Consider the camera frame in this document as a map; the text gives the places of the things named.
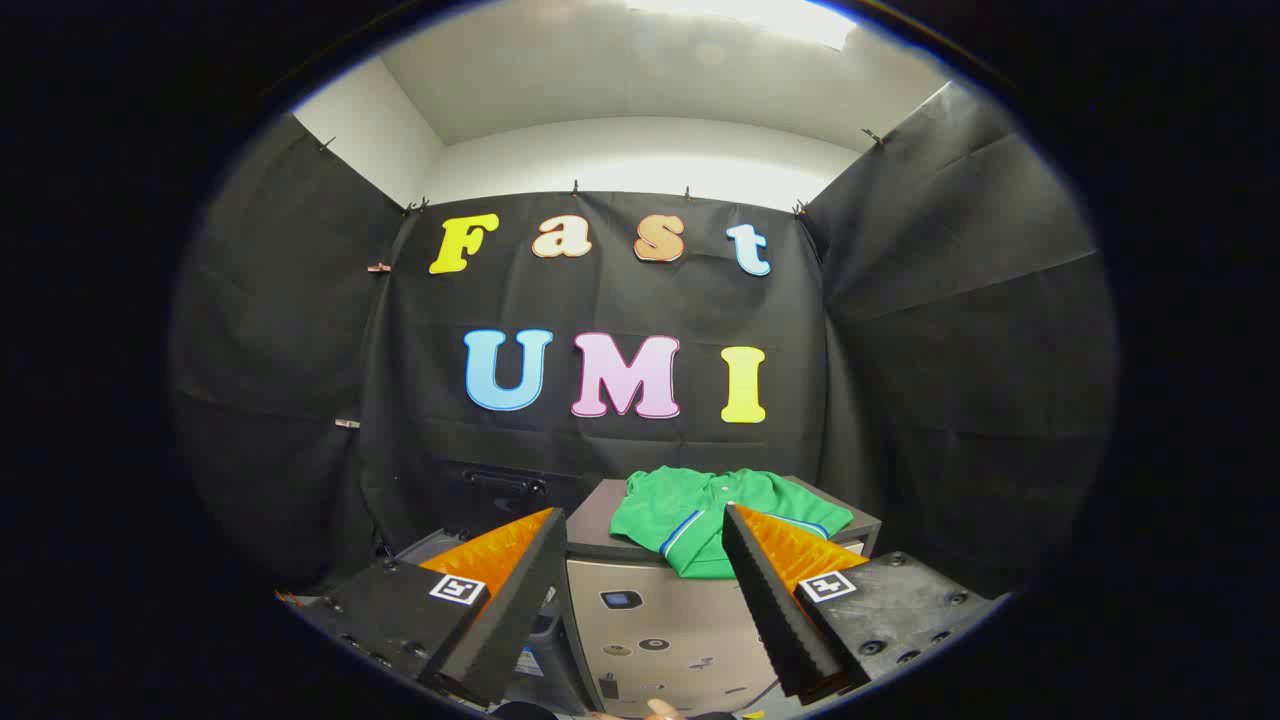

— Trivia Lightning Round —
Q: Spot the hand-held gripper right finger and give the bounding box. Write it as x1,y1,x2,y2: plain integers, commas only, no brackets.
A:
721,503,1007,699

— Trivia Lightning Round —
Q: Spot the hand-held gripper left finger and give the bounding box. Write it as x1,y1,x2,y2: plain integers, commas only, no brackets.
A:
280,507,569,708

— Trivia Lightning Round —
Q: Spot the green polo shirt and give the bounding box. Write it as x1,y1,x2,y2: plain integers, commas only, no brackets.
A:
608,465,856,581

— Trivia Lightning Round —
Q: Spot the black backdrop cloth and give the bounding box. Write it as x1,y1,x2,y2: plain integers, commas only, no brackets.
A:
168,80,1117,601

